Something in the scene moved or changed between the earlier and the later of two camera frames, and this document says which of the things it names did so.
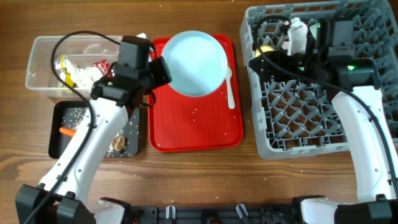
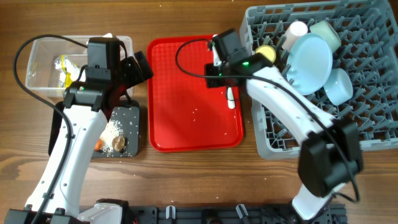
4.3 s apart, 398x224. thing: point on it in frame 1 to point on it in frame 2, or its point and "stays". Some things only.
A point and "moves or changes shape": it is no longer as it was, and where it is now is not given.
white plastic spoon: [227, 76] stays
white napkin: [83, 78] stays
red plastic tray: [178, 122] stays
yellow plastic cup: [263, 48] stays
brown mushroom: [119, 142] stays
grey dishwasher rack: [294, 117] stays
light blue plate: [197, 62] moves or changes shape
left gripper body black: [155, 74] to [132, 75]
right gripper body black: [300, 65] to [220, 70]
